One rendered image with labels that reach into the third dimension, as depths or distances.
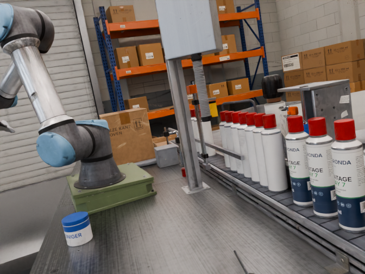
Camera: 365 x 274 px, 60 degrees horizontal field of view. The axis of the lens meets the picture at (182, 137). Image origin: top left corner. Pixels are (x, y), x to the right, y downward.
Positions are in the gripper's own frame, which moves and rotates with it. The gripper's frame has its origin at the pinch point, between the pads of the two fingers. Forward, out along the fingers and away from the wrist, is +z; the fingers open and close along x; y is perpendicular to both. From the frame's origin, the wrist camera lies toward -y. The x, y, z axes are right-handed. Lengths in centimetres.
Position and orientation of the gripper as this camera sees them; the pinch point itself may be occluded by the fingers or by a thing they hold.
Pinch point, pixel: (0, 141)
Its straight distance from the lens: 169.1
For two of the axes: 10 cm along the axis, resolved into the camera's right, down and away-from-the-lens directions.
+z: 1.3, 5.4, 8.3
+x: -8.6, 4.7, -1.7
